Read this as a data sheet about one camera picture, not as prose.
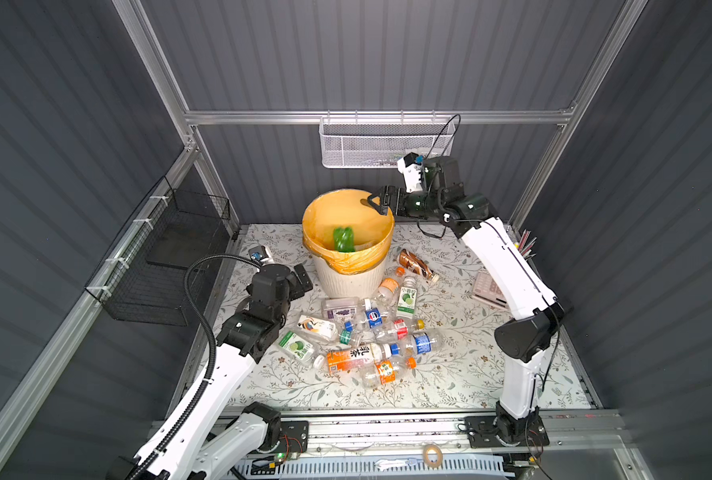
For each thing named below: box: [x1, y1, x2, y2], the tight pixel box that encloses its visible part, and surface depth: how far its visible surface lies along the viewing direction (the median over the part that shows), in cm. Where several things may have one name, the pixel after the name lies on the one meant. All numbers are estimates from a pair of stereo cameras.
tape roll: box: [422, 444, 443, 468], surface depth 72 cm
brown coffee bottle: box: [397, 248, 441, 284], surface depth 105 cm
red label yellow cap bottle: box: [375, 318, 426, 342], surface depth 90 cm
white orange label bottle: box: [297, 314, 340, 343], surface depth 88 cm
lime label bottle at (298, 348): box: [277, 331, 318, 367], surface depth 86 cm
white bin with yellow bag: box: [301, 188, 395, 299], surface depth 89 cm
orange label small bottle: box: [361, 357, 417, 389], surface depth 82 cm
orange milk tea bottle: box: [326, 343, 391, 374], surface depth 84 cm
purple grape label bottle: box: [321, 296, 363, 322], surface depth 95 cm
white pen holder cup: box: [517, 229, 538, 260], surface depth 98 cm
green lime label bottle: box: [396, 276, 418, 320], surface depth 96 cm
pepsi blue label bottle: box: [364, 298, 383, 331], surface depth 91 cm
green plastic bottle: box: [334, 226, 355, 253], surface depth 88 cm
